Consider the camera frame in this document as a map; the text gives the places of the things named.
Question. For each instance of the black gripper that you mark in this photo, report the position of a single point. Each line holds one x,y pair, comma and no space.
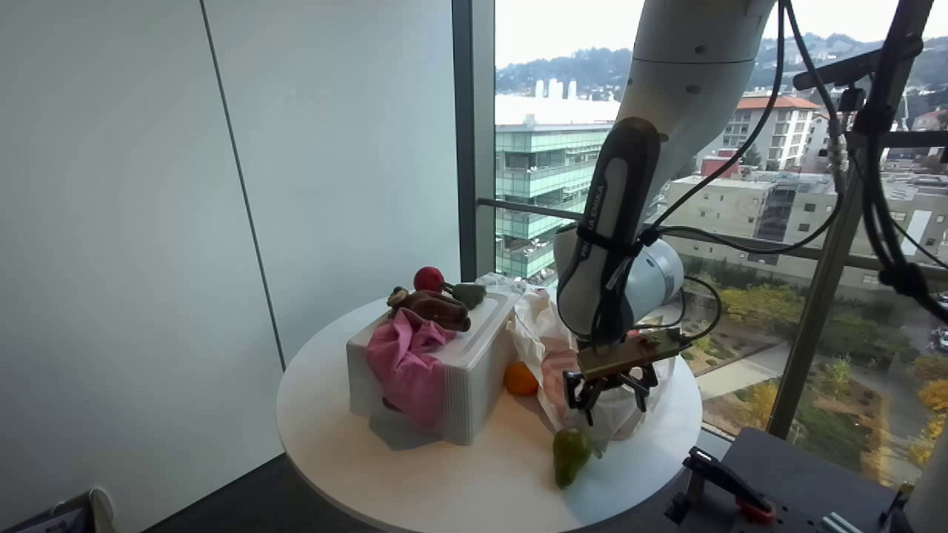
585,386

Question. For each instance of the red white plastic bag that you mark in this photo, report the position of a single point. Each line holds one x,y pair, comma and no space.
549,350

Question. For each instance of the green toy pepper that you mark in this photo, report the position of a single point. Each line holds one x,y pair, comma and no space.
570,455

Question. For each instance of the brown plush toy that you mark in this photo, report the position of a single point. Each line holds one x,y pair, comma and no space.
429,307

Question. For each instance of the pink cloth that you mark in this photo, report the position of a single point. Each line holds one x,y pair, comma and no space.
402,359

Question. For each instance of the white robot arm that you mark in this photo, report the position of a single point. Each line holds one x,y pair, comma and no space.
688,69

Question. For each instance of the white styrofoam box basket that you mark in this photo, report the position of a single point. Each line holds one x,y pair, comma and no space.
472,375

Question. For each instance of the black red clamp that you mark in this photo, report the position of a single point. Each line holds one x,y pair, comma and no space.
706,469

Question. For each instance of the orange fruit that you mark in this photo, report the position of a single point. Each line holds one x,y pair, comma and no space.
519,380

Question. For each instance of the round white table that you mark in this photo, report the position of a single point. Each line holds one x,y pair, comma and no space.
496,483

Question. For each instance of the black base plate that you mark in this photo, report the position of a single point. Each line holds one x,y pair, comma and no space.
801,489

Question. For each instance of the black camera tripod stand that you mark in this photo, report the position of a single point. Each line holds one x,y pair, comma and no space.
860,201

